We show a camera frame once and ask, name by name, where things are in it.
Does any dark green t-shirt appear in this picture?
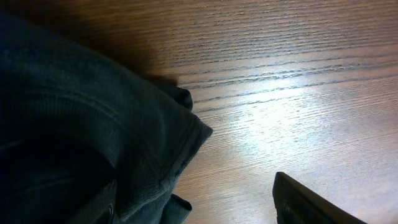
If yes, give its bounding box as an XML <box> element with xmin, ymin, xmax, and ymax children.
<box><xmin>1</xmin><ymin>11</ymin><xmax>212</xmax><ymax>223</ymax></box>

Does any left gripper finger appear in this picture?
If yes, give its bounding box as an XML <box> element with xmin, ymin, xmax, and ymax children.
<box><xmin>272</xmin><ymin>172</ymin><xmax>365</xmax><ymax>224</ymax></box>

